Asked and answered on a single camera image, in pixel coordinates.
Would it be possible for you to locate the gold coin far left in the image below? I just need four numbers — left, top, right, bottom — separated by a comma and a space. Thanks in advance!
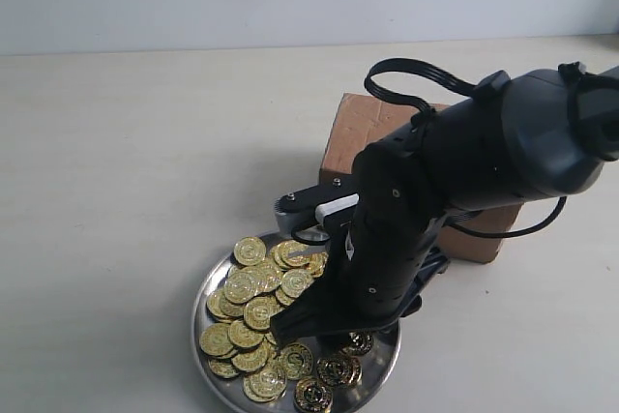
198, 323, 234, 357

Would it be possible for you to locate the gold coin bottom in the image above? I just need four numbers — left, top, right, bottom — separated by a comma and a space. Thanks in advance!
294, 376, 334, 413

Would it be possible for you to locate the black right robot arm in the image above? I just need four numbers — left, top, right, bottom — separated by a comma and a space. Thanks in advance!
270, 58, 618, 344

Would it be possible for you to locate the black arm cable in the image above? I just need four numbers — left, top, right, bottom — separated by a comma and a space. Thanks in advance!
362, 58, 485, 117

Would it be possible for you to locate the round steel plate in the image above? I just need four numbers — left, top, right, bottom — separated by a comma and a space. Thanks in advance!
191, 232, 400, 412

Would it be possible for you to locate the brown cardboard slotted box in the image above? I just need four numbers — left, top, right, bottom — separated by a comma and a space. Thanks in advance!
319, 94, 530, 264

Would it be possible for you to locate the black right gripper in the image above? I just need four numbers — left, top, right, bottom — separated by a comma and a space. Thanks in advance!
270, 139, 464, 350

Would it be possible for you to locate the gold coin centre pile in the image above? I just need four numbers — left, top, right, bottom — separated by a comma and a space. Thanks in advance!
244, 296, 277, 331

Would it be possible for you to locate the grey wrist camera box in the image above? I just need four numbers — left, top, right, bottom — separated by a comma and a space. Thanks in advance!
274, 175, 359, 246

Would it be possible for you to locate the gold coin top centre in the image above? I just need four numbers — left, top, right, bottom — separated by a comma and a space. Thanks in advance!
276, 240, 322, 268

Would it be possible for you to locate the gold coin top left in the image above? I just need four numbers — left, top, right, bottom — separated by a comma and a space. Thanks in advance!
233, 237, 267, 266

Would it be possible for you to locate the gold coin lower right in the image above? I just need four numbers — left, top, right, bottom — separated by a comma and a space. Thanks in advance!
340, 332, 374, 357

